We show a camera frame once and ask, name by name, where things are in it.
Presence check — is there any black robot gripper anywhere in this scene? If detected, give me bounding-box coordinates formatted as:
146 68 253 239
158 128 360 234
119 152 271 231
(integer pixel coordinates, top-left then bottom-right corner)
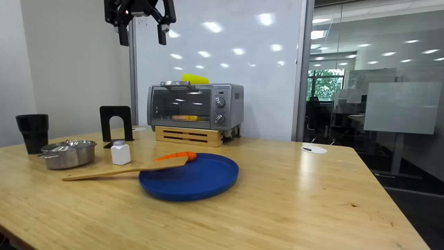
103 0 176 46

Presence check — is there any silver toaster oven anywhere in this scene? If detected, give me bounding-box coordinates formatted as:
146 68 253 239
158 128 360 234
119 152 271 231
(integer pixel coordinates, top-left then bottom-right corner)
146 81 244 131

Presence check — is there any white salt shaker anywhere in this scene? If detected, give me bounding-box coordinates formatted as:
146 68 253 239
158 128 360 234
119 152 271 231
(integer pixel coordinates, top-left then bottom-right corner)
110 141 130 166

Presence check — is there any wooden spatula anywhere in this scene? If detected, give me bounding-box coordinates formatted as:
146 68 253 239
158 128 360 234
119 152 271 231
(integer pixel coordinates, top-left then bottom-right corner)
62 157 188 181

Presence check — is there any orange toy carrot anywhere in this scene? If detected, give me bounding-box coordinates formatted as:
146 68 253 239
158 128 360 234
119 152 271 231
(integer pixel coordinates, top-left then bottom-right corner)
153 152 196 162

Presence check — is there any blue round plate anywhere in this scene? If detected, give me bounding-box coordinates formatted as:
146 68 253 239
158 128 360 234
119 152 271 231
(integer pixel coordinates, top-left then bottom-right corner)
138 153 239 202

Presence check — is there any black cup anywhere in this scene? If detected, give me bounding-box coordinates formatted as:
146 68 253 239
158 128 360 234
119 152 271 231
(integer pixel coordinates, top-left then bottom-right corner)
15 114 48 155

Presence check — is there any steel pot with lid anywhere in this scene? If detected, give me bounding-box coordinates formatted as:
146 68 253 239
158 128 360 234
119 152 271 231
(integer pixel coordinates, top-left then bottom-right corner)
38 141 95 171

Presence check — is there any white table cable grommet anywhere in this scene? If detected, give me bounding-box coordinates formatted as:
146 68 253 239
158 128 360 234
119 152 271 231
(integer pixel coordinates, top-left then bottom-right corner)
300 146 327 155

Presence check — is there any wooden slatted crate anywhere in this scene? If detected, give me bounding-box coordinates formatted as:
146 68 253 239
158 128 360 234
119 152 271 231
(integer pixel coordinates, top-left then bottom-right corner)
155 127 239 148

